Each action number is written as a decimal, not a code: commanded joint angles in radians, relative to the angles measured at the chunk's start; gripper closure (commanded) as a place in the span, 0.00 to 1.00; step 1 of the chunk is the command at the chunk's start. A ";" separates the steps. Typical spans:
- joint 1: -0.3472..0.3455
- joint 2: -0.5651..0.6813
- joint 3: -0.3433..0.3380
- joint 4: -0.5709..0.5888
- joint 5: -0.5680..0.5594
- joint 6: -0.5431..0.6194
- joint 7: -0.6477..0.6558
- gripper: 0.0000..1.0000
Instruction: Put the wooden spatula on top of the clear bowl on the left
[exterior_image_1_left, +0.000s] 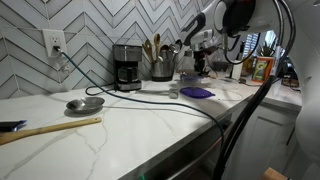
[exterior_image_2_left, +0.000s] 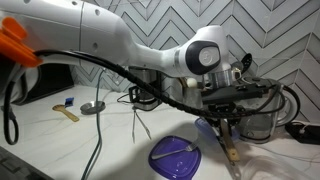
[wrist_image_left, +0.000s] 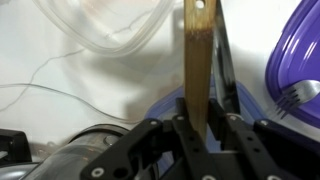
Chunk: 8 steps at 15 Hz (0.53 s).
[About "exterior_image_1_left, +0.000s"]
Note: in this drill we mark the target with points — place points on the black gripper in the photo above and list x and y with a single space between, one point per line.
201 56

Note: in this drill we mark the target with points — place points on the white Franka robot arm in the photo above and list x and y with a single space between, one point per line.
306 83

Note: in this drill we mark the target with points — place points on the clear plastic bowl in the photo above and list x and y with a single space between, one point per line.
230 95

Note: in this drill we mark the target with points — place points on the clear container with blue lid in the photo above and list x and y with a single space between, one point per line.
191 78

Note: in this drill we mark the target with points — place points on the purple plastic lid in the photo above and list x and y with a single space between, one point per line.
196 92

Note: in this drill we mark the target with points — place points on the black slotted spoon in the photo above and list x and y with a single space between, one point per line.
178 43

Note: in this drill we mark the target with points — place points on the white bottle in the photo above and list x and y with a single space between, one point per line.
237 66

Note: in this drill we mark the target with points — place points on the steel utensil holder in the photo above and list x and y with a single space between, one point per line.
163 71

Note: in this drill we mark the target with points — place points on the silver metal utensil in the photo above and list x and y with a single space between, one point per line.
164 50

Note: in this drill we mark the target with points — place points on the metal kitchen tongs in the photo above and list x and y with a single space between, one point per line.
156 91

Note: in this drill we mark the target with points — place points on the round wooden spoon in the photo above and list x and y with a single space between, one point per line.
157 40

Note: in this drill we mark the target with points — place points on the window with white blinds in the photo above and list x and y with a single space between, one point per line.
250 41

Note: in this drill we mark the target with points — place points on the wooden turner in holder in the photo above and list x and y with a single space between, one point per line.
148 48

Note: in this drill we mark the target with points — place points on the orange drink mix box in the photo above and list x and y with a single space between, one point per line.
262 69

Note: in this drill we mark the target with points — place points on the green potted plant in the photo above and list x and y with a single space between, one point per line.
266 50

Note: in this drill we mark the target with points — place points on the black coffee maker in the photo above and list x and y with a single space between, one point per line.
126 53

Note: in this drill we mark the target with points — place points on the stainless steel dishwasher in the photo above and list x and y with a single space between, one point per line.
193 150

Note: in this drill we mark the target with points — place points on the white cabinet door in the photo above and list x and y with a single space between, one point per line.
263 140

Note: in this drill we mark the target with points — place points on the small round metal dish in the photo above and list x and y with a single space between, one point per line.
85 104

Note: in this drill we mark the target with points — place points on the wooden board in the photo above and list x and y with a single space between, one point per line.
273 175

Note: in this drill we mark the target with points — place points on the small wooden spoon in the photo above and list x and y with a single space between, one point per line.
50 129

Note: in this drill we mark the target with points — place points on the white wall outlet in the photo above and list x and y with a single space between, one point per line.
53 40

